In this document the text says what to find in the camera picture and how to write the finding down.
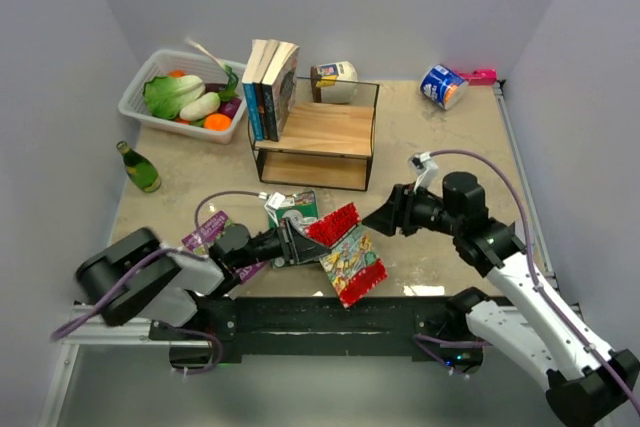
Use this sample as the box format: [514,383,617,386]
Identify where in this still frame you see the toy spring onion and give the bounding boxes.
[184,37,241,102]

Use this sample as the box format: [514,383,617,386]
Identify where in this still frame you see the purple toy eggplant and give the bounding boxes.
[218,97,242,119]

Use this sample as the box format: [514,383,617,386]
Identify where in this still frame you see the white toy radish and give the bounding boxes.
[179,92,221,122]

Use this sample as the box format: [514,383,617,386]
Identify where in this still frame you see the wood and wire shelf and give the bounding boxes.
[247,77,380,192]

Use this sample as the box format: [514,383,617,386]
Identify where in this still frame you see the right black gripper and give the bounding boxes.
[362,181,462,237]

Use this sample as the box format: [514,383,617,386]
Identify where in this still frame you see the red patterned book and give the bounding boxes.
[306,202,388,309]

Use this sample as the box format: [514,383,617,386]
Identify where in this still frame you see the purple 117-storey treehouse book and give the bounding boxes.
[182,211,266,284]

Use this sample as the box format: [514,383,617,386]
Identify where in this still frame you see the white cartoon mug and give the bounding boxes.
[310,61,358,104]

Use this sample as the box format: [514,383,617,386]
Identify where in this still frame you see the toy cabbage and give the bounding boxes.
[143,75,205,120]

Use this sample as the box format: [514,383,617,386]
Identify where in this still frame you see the green coin book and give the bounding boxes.
[266,190,321,269]

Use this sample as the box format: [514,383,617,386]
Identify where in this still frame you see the white plastic basket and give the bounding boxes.
[118,49,246,144]

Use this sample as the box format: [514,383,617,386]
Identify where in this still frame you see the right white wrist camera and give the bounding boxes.
[408,152,439,192]

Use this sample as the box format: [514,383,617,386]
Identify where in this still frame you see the blue 26-storey treehouse book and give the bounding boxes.
[242,39,267,141]

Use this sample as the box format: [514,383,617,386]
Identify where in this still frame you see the orange toy carrot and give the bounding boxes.
[167,70,186,78]

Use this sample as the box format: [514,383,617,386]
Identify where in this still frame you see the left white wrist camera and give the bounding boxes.
[258,192,286,211]

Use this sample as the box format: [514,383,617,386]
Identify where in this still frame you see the pink stapler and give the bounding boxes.
[457,69,498,86]

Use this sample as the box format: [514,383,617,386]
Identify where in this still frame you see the dark Edward Tulane book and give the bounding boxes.
[253,39,279,140]

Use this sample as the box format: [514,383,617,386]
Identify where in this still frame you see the green glass bottle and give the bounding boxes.
[116,141,162,193]

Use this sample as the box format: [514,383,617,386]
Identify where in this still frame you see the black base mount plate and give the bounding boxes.
[149,297,484,373]

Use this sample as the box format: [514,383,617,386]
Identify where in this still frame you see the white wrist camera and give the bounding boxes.
[408,152,439,192]
[258,192,286,211]

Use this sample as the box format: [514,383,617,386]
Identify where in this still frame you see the Little Women book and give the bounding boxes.
[262,42,299,142]

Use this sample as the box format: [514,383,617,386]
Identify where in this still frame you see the orange toy fruit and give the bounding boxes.
[203,113,232,132]

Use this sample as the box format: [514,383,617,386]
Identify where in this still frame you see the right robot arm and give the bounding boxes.
[363,172,639,426]

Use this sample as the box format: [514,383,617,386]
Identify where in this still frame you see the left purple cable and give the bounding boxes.
[49,190,266,343]

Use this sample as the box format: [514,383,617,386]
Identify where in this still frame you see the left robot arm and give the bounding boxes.
[75,220,330,339]

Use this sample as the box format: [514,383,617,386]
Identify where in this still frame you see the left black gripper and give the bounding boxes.
[232,216,331,269]

